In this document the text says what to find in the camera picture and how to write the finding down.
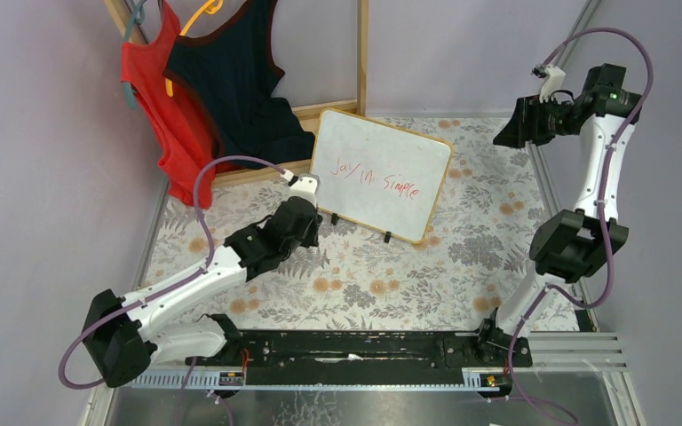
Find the yellow framed whiteboard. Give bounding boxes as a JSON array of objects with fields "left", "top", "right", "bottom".
[{"left": 310, "top": 108, "right": 454, "bottom": 243}]

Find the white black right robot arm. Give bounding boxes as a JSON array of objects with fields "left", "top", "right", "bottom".
[{"left": 472, "top": 63, "right": 642, "bottom": 367}]

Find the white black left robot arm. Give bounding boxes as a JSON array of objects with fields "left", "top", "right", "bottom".
[{"left": 80, "top": 196, "right": 321, "bottom": 388}]

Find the red tank top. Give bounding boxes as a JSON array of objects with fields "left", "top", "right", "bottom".
[{"left": 121, "top": 3, "right": 237, "bottom": 209}]

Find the floral patterned table mat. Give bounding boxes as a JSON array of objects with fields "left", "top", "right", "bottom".
[{"left": 133, "top": 116, "right": 581, "bottom": 332}]

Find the dark navy tank top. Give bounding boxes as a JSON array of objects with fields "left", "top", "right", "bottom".
[{"left": 163, "top": 1, "right": 314, "bottom": 166}]

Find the yellow clothes hanger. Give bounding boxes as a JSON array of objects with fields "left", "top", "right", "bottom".
[{"left": 164, "top": 0, "right": 225, "bottom": 99}]

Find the teal clothes hanger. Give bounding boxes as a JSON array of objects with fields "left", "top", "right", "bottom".
[{"left": 122, "top": 0, "right": 149, "bottom": 110}]

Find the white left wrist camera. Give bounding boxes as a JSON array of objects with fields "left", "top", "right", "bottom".
[{"left": 288, "top": 173, "right": 320, "bottom": 208}]

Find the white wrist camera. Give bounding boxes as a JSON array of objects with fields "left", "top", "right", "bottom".
[
  {"left": 532, "top": 64, "right": 566, "bottom": 103},
  {"left": 288, "top": 173, "right": 320, "bottom": 208}
]

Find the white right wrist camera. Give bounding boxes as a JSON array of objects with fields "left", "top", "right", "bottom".
[{"left": 532, "top": 64, "right": 566, "bottom": 103}]

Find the wooden clothes rack frame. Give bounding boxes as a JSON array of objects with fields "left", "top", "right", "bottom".
[{"left": 103, "top": 0, "right": 370, "bottom": 189}]

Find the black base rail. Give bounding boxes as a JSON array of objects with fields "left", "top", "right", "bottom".
[{"left": 186, "top": 330, "right": 533, "bottom": 375}]

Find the white slotted cable duct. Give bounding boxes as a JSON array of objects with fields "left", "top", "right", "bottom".
[{"left": 126, "top": 367, "right": 507, "bottom": 393}]

